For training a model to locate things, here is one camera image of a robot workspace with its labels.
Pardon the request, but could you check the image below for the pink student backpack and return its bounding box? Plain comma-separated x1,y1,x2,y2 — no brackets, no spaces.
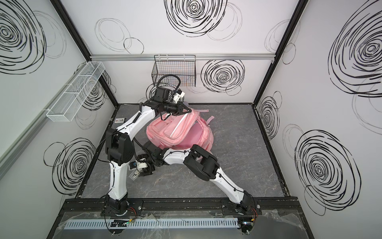
146,109,214,152

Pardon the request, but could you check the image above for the clear lead refill box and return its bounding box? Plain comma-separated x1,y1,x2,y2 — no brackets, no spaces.
114,118,126,124

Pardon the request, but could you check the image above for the clear plastic eraser case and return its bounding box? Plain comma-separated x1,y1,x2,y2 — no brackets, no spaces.
129,170,140,181

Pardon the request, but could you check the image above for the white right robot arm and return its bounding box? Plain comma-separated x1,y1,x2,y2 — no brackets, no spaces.
137,141,253,214

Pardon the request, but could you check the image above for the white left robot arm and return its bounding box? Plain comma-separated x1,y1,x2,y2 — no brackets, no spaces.
105,87,192,214

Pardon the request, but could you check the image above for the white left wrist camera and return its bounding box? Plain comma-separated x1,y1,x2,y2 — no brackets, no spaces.
172,92,185,104

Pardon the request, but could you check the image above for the black wire basket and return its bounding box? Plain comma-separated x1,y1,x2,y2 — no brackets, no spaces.
151,54,197,87

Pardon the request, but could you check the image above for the grey slotted cable duct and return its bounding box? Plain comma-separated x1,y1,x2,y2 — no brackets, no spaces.
64,218,239,230

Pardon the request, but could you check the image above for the aluminium wall rail back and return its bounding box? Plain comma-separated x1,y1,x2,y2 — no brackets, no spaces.
90,53,276,61

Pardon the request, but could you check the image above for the aluminium wall rail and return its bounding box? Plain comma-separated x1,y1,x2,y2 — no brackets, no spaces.
90,53,276,61
1,61,88,180

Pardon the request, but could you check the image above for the white mesh wall shelf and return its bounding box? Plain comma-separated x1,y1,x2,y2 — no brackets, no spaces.
46,61,105,122

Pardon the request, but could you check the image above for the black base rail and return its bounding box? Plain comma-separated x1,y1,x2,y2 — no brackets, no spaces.
59,197,302,217

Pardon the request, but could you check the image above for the black aluminium frame post left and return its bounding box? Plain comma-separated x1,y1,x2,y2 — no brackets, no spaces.
50,0,119,108

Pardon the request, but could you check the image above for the aluminium wall rail left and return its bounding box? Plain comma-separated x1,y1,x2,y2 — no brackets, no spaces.
1,61,88,180

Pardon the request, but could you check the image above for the black frame post right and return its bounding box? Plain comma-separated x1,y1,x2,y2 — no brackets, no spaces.
253,0,309,106

